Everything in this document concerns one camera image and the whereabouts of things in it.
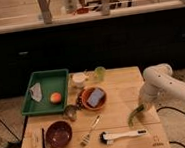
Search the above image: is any dark grape bunch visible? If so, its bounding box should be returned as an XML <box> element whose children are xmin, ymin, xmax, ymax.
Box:
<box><xmin>75</xmin><ymin>90</ymin><xmax>84</xmax><ymax>110</ymax></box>

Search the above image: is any black cable on floor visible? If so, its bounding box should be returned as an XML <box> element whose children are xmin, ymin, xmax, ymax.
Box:
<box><xmin>155</xmin><ymin>103</ymin><xmax>185</xmax><ymax>133</ymax></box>

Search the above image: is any dark maroon bowl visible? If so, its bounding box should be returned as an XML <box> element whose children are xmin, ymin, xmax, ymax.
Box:
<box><xmin>45</xmin><ymin>120</ymin><xmax>73</xmax><ymax>148</ymax></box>

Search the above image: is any blue sponge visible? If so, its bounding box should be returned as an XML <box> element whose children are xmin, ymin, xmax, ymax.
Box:
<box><xmin>87</xmin><ymin>88</ymin><xmax>104</xmax><ymax>108</ymax></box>

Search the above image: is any wooden block with black edge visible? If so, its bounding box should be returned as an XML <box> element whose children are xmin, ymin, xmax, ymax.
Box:
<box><xmin>31</xmin><ymin>128</ymin><xmax>45</xmax><ymax>148</ymax></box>

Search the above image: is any green translucent cup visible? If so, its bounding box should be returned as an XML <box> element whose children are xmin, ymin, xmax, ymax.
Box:
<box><xmin>95</xmin><ymin>66</ymin><xmax>106</xmax><ymax>82</ymax></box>

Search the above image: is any small metal cup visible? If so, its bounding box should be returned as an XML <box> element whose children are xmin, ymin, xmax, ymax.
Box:
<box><xmin>63</xmin><ymin>105</ymin><xmax>77</xmax><ymax>121</ymax></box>

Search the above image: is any white handled brush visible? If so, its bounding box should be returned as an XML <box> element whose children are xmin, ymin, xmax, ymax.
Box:
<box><xmin>99</xmin><ymin>129</ymin><xmax>147</xmax><ymax>144</ymax></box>

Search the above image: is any grey cloth piece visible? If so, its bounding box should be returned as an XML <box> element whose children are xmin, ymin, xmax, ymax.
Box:
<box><xmin>29</xmin><ymin>83</ymin><xmax>42</xmax><ymax>102</ymax></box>

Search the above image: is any green pepper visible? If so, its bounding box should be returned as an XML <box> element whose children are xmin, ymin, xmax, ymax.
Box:
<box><xmin>127</xmin><ymin>104</ymin><xmax>144</xmax><ymax>128</ymax></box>

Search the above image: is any green plastic tray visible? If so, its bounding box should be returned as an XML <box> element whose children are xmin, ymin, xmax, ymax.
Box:
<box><xmin>22</xmin><ymin>69</ymin><xmax>69</xmax><ymax>116</ymax></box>

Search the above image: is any orange fruit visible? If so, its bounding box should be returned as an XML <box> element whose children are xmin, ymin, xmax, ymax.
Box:
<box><xmin>49</xmin><ymin>92</ymin><xmax>62</xmax><ymax>104</ymax></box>

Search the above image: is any orange bowl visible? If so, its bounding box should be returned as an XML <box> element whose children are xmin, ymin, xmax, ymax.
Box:
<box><xmin>81</xmin><ymin>87</ymin><xmax>107</xmax><ymax>111</ymax></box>

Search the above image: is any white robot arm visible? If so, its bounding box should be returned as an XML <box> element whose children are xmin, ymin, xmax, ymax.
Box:
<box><xmin>139</xmin><ymin>63</ymin><xmax>185</xmax><ymax>111</ymax></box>

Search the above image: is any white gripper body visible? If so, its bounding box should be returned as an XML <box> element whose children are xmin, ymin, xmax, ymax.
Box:
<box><xmin>138</xmin><ymin>83</ymin><xmax>158</xmax><ymax>111</ymax></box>

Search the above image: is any white small cup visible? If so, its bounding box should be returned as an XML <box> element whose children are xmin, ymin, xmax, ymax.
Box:
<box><xmin>72</xmin><ymin>73</ymin><xmax>86</xmax><ymax>88</ymax></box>

